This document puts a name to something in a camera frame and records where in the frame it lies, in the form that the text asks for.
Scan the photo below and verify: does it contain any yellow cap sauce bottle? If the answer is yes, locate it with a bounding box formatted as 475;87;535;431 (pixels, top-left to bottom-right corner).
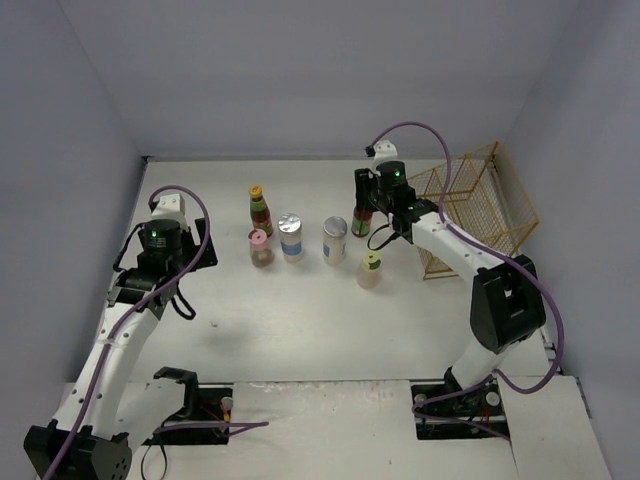
351;204;373;238
248;184;273;237

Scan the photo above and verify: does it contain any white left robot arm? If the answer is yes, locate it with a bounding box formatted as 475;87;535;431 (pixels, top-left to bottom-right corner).
24;216;218;479

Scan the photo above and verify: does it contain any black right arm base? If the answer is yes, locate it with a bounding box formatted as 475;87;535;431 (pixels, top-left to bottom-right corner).
410;380;510;441

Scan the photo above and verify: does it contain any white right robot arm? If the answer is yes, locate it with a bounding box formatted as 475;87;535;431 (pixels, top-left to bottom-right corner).
354;160;546;412

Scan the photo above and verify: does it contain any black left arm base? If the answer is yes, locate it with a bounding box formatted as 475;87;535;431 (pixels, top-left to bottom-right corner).
144;367;233;446

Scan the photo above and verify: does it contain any pink lid spice shaker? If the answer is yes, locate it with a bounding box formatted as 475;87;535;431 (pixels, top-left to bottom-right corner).
248;229;274;268

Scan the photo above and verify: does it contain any silver lid jar right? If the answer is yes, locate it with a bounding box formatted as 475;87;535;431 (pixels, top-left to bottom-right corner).
323;216;348;266

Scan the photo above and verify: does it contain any silver lid jar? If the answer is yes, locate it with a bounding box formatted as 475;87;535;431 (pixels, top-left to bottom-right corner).
323;216;348;266
277;213;304;263

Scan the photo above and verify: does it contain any yellow lid spice shaker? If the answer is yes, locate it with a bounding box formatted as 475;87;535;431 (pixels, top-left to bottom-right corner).
356;251;382;289

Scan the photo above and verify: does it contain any silver lid jar left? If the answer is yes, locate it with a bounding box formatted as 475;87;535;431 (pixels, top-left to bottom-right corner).
277;213;304;263

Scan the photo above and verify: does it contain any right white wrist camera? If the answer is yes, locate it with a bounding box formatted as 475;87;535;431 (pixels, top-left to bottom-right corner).
365;140;398;171

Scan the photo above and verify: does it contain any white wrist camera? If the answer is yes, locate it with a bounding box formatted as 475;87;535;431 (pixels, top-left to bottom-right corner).
150;193;187;229
365;140;398;171

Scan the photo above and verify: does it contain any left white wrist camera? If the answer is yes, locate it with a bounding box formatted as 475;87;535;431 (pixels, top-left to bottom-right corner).
150;193;187;229

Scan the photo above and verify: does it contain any gold wire basket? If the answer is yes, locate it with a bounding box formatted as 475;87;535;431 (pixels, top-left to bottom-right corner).
409;140;541;281

